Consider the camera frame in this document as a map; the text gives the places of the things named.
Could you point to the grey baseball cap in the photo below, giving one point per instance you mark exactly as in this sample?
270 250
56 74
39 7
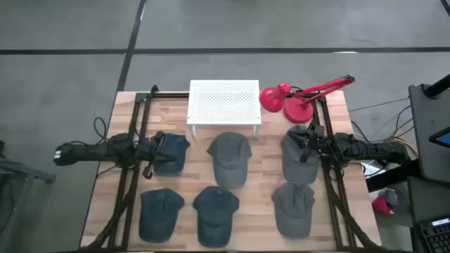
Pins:
230 158
295 168
293 211

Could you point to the white perforated metal shelf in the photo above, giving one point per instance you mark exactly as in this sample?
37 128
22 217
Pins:
225 102

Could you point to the black keyboard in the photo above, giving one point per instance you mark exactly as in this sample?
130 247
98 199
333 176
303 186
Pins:
436 239

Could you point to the dark grey desk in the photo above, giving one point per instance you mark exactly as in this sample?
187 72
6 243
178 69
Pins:
422 196

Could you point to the grey metal stand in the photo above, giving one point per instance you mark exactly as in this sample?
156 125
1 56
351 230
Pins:
21 172

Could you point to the tablet with blue screen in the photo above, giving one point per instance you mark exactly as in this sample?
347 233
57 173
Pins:
443 138

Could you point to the black aluminium frame rails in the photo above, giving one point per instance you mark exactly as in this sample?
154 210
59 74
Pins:
337 225
128 211

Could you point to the red grey fabric heap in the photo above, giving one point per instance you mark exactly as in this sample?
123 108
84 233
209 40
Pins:
381 205

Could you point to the red desk lamp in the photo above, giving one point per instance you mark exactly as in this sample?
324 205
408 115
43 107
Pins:
299 111

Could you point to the blue baseball cap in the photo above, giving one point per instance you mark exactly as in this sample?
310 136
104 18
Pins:
160 218
215 218
168 168

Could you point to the white paper sheet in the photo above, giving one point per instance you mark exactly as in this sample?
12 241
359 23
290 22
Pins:
372 170

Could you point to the black pole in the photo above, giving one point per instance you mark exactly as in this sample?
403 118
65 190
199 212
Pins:
437 88

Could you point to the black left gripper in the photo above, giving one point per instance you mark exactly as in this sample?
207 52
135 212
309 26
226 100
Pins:
149 151

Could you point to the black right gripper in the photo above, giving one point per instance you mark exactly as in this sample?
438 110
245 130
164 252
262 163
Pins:
318 145

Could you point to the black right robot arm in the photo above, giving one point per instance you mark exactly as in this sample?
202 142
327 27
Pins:
369 151

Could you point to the dark grey cart top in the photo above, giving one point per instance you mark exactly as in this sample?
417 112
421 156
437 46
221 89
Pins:
425 140

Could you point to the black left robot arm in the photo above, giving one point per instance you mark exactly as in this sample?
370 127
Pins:
88 152

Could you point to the black aluminium frame crossbar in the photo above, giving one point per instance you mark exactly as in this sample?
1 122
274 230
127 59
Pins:
168 95

